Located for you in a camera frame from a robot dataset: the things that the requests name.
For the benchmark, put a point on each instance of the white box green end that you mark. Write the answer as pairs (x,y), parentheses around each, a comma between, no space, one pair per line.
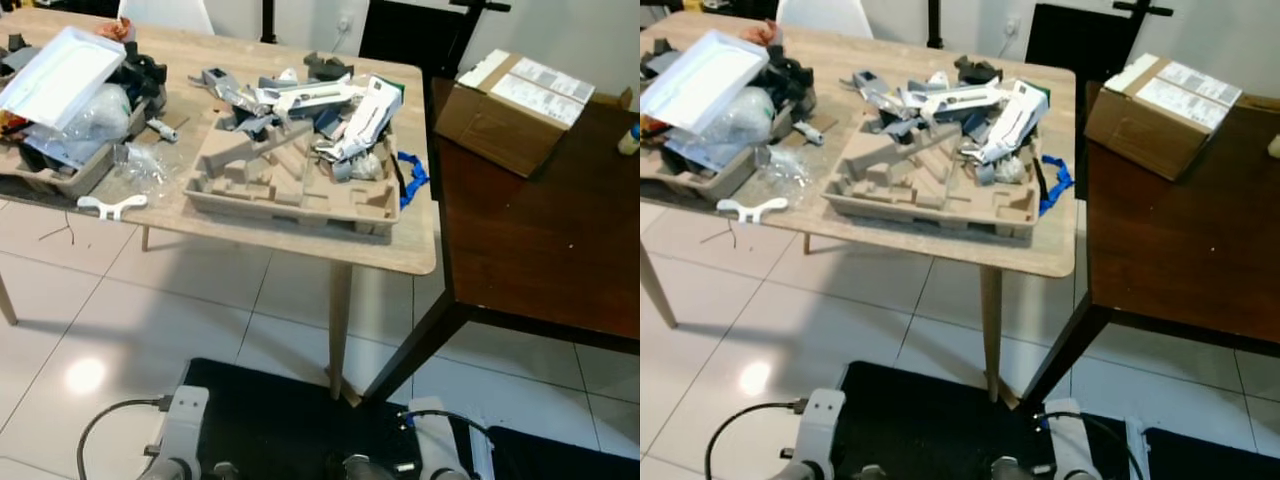
(365,118)
(1010,120)

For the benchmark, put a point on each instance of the moulded pulp packaging tray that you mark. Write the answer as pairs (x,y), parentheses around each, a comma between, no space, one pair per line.
(900,195)
(80,178)
(260,192)
(720,180)

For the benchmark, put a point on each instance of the dark brown table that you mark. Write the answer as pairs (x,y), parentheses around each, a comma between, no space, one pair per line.
(530,240)
(1180,250)

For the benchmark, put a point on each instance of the clear plastic bag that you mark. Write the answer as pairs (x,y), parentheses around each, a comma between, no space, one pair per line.
(95,118)
(735,120)

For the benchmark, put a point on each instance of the crumpled clear plastic wrap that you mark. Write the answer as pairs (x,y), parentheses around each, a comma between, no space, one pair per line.
(142,168)
(785,172)

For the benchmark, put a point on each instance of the white foam lid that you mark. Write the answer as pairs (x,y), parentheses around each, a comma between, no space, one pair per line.
(700,80)
(60,78)

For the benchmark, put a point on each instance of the cardboard box white labels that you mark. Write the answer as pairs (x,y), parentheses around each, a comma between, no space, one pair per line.
(1130,130)
(490,125)

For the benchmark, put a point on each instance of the small white grey part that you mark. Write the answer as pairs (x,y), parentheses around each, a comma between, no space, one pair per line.
(162,130)
(808,132)

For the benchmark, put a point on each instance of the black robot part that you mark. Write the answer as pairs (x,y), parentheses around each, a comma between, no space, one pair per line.
(143,78)
(790,80)

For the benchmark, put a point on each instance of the light wooden table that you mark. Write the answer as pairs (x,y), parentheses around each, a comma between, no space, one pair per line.
(1040,255)
(400,255)

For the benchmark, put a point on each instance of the white bar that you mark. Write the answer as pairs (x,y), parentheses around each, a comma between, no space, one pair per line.
(1137,450)
(481,455)

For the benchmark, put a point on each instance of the black stand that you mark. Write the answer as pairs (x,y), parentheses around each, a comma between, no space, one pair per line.
(1145,10)
(480,8)

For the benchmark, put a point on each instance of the white chair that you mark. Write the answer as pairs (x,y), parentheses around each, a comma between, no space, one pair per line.
(825,17)
(165,15)

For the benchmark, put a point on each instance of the black panel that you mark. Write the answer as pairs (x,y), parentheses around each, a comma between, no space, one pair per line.
(400,35)
(1070,45)

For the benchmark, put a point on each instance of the grey robot left leg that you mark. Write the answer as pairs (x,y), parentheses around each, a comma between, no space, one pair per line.
(222,472)
(868,472)

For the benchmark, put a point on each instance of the grey robot leg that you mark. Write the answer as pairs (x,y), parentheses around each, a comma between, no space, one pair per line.
(368,470)
(1012,470)
(868,472)
(222,472)

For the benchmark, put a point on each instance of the long white printed box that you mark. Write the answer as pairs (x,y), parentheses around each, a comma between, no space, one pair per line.
(950,100)
(305,97)

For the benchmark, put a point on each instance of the grey robot right leg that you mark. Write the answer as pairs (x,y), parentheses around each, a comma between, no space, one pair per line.
(368,470)
(1012,470)

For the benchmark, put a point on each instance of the dark grey plastic part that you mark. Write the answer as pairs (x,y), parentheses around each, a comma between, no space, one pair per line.
(978,70)
(328,68)

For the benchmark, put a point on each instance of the black pole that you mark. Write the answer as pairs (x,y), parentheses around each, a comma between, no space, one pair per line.
(935,22)
(268,20)

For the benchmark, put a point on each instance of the white plastic bracket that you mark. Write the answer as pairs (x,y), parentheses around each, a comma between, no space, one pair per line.
(110,207)
(750,211)

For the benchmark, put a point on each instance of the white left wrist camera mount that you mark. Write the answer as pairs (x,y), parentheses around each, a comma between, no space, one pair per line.
(820,420)
(185,420)

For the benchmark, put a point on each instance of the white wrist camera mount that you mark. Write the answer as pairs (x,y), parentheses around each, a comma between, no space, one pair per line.
(1068,435)
(435,435)
(185,420)
(820,420)

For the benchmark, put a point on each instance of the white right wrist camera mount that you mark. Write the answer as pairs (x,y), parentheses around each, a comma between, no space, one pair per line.
(435,435)
(1068,435)

